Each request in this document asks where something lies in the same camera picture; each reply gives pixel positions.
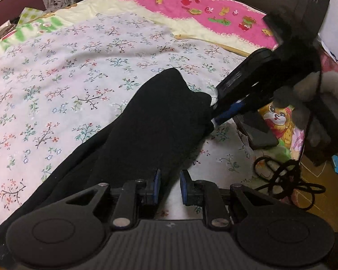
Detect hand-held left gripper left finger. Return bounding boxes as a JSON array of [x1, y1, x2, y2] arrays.
[[65, 168, 162, 229]]

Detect green checked cloth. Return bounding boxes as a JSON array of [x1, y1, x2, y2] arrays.
[[0, 6, 63, 52]]

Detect flat dark pouch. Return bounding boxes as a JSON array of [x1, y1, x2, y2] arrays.
[[233, 112, 279, 149]]

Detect pink and yellow printed blanket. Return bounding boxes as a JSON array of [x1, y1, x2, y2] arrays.
[[46, 0, 282, 59]]

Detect dark box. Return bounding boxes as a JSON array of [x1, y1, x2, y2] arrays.
[[304, 90, 338, 167]]

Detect white floral bed sheet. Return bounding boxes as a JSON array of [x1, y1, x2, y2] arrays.
[[0, 13, 260, 231]]

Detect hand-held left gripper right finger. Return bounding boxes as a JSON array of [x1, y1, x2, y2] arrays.
[[179, 169, 271, 228]]

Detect black cable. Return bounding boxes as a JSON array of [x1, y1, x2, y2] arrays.
[[253, 70, 326, 210]]

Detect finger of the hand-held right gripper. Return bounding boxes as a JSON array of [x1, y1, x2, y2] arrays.
[[211, 99, 246, 125]]

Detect maroon bed frame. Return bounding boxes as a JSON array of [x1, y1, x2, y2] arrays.
[[0, 0, 47, 33]]

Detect grey plush toy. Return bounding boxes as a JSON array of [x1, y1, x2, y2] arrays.
[[273, 69, 338, 147]]

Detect black pants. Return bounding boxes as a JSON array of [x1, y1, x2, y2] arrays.
[[0, 67, 215, 262]]

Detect cartoon tiger pillow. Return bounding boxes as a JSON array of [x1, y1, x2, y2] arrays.
[[258, 103, 305, 161]]

